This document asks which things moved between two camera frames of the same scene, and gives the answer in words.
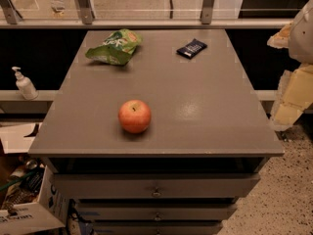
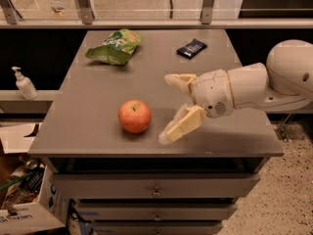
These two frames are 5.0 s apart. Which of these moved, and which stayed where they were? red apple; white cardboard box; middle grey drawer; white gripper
Moved: white gripper
Stayed: middle grey drawer; white cardboard box; red apple
